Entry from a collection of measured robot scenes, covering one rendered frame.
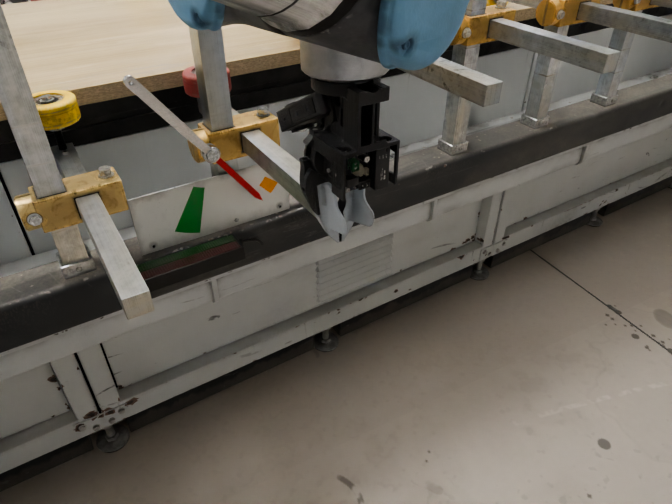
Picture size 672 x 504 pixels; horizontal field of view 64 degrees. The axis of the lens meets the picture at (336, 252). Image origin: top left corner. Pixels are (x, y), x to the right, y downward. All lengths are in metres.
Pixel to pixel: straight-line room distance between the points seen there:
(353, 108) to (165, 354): 0.98
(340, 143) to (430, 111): 0.84
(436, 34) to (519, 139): 0.94
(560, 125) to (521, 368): 0.71
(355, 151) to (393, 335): 1.20
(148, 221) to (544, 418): 1.15
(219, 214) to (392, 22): 0.63
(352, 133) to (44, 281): 0.53
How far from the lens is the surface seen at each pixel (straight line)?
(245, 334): 1.46
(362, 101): 0.53
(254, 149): 0.81
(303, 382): 1.57
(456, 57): 1.10
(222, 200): 0.88
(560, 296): 1.97
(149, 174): 1.08
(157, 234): 0.88
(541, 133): 1.32
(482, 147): 1.20
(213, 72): 0.81
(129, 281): 0.63
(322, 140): 0.57
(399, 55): 0.32
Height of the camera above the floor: 1.21
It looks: 37 degrees down
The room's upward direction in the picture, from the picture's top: straight up
